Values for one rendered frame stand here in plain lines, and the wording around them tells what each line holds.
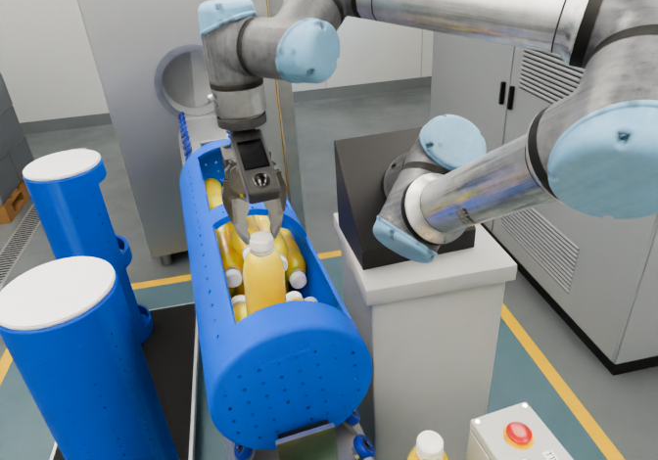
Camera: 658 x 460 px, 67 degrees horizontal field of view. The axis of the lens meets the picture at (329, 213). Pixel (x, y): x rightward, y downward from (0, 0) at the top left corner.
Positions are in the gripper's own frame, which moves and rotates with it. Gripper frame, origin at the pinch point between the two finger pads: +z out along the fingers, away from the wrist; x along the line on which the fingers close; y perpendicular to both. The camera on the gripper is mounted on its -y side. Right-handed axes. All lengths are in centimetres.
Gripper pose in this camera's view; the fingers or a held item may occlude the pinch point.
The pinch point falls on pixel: (260, 236)
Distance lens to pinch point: 81.8
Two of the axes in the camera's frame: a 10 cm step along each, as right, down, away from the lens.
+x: -9.5, 2.0, -2.4
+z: 0.5, 8.6, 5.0
